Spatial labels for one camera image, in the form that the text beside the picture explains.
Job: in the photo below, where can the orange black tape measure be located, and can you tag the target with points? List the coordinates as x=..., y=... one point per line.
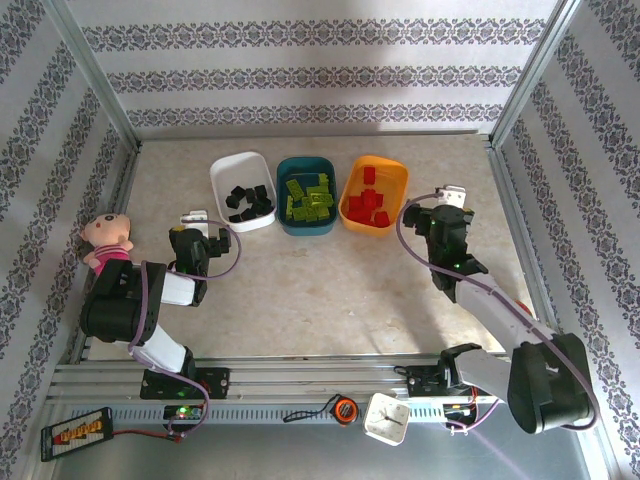
x=345, y=409

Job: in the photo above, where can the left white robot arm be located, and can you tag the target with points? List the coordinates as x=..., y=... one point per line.
x=120, y=310

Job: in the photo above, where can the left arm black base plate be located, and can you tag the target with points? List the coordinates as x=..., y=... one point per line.
x=220, y=380

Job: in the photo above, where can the aluminium side rail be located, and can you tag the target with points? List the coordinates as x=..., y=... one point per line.
x=515, y=200
x=127, y=175

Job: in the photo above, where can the aluminium back rail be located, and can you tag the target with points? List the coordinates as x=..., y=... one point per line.
x=300, y=134

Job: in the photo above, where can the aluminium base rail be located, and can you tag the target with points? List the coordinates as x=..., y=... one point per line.
x=310, y=375

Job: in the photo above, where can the aluminium frame post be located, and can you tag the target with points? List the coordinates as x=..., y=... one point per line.
x=92, y=62
x=536, y=67

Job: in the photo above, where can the white plastic container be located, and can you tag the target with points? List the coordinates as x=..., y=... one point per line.
x=225, y=175

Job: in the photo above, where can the teal plastic container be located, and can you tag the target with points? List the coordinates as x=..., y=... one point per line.
x=305, y=230

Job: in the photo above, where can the white square clock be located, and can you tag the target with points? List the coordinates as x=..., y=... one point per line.
x=386, y=419

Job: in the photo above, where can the long green lego brick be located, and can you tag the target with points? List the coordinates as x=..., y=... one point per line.
x=321, y=200

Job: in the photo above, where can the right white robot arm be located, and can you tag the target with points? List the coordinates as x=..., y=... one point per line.
x=495, y=310

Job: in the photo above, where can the pink plush doll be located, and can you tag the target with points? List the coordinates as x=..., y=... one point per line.
x=107, y=227

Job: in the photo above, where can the black power distribution board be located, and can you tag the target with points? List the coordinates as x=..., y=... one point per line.
x=75, y=432

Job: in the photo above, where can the red round button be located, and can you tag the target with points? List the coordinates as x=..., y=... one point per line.
x=525, y=306

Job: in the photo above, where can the yellow plastic container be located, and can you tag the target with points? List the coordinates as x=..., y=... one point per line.
x=390, y=175

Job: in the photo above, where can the slotted metal strip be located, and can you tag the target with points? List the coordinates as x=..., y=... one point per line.
x=250, y=413

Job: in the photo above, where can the controller board with LEDs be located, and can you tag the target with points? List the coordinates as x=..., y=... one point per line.
x=182, y=412

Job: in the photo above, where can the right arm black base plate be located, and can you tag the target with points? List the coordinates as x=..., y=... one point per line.
x=420, y=385

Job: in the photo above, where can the black square lego brick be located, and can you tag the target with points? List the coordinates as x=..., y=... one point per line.
x=235, y=218
x=250, y=196
x=233, y=201
x=248, y=214
x=257, y=204
x=261, y=213
x=268, y=205
x=261, y=191
x=239, y=190

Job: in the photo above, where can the small lime green lego brick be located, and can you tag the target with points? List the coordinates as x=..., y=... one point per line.
x=325, y=180
x=305, y=201

